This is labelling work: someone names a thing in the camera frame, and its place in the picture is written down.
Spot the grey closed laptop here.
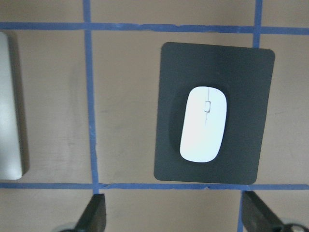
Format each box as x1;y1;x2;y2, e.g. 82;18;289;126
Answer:
0;32;23;180

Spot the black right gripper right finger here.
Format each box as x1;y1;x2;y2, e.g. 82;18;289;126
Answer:
241;191;286;232

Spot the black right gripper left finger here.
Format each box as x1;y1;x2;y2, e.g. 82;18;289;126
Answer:
75;194;107;232

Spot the white computer mouse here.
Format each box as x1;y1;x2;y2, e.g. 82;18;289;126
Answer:
180;87;227;163

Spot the black mousepad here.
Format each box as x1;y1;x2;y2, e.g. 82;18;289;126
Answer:
154;42;275;185

